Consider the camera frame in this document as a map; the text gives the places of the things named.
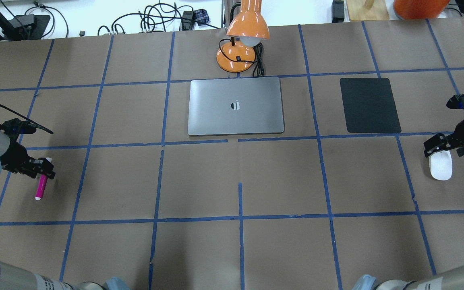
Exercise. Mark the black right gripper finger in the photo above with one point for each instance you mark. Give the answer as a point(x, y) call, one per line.
point(436, 144)

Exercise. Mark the orange cylindrical container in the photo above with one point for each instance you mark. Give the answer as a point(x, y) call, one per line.
point(419, 9)

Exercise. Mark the black power adapter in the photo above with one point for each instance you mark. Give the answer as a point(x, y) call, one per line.
point(187, 20)

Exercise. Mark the orange desk lamp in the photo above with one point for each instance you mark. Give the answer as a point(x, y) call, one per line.
point(242, 49)

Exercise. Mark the pink highlighter pen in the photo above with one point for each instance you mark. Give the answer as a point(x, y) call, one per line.
point(42, 186)

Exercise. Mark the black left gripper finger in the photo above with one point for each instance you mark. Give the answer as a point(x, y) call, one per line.
point(49, 175)

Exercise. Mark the grey closed laptop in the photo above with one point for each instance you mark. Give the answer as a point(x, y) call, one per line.
point(238, 106)

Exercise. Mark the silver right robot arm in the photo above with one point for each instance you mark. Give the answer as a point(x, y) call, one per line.
point(435, 222)

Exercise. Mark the black monitor stand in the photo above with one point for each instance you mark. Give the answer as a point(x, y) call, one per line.
point(25, 27)

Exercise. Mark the black mousepad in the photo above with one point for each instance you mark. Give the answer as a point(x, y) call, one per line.
point(369, 106)

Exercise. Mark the wooden stand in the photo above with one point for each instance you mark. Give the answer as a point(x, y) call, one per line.
point(367, 10)

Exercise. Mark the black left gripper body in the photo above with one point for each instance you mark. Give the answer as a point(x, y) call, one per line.
point(13, 156)

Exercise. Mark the white computer mouse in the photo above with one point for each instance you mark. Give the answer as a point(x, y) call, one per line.
point(440, 165)

